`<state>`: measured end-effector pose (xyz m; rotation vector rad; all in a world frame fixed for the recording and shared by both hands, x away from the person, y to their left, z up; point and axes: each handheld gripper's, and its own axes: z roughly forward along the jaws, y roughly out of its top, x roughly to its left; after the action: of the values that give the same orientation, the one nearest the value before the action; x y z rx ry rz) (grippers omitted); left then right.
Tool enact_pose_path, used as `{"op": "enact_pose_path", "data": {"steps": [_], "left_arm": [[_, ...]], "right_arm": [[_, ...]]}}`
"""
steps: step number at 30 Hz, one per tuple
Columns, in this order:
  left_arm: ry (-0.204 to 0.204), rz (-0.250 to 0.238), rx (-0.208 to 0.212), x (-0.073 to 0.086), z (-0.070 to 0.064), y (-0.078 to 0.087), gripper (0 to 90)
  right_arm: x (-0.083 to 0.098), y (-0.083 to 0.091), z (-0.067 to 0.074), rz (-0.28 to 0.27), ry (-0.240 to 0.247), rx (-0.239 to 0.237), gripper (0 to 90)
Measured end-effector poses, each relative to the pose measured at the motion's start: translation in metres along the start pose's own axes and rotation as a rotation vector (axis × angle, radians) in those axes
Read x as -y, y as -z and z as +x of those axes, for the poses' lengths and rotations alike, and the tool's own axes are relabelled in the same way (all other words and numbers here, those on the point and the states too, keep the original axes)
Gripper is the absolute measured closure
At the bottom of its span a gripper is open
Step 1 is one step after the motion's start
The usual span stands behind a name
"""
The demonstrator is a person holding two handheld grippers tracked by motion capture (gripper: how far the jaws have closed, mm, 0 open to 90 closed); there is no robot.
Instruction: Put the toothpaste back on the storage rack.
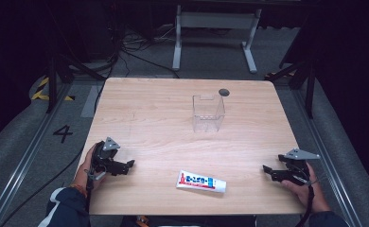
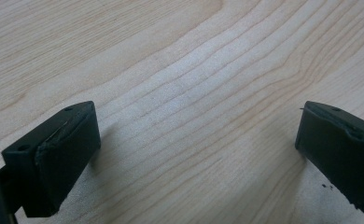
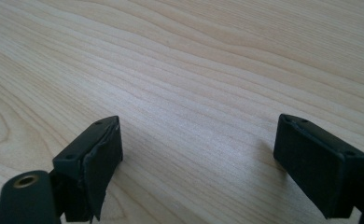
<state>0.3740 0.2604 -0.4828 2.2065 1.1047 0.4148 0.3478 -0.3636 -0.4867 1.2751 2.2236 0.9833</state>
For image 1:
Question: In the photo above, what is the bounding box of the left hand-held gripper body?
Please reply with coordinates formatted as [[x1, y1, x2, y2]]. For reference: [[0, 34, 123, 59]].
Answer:
[[92, 136, 131, 177]]

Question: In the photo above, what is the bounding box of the bundle of floor cables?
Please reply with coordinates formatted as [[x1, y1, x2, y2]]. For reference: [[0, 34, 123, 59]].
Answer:
[[92, 18, 182, 112]]

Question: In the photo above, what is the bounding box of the black metal stand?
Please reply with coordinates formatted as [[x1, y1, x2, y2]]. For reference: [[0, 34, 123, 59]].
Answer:
[[45, 53, 107, 114], [264, 58, 319, 120]]

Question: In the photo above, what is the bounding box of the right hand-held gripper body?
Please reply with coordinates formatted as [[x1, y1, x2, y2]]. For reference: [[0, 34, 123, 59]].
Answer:
[[270, 148, 321, 186]]

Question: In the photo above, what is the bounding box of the black floor cable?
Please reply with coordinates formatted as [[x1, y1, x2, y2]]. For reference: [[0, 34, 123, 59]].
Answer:
[[0, 145, 86, 227]]

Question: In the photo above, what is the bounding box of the white metal table frame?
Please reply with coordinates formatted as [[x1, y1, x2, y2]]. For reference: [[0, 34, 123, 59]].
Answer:
[[171, 4, 263, 75]]

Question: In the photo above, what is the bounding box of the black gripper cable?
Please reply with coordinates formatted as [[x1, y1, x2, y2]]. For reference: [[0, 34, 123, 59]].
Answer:
[[294, 178, 320, 227], [83, 168, 106, 202]]

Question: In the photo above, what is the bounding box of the person's right hand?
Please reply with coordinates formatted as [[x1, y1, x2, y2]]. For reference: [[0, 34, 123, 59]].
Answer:
[[280, 162, 332, 214]]

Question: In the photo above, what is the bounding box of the person's left hand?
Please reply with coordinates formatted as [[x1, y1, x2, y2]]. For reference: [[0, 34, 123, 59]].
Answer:
[[76, 142, 107, 190]]

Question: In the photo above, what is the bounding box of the clear plastic box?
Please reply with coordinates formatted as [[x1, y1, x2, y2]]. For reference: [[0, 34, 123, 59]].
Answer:
[[191, 93, 226, 133]]

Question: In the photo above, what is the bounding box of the yellow black hazard tape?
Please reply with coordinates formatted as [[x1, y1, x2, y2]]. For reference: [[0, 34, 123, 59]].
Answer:
[[30, 77, 77, 102]]

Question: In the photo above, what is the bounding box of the white toothpaste tube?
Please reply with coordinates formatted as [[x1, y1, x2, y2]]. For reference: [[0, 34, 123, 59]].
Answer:
[[175, 169, 227, 194]]

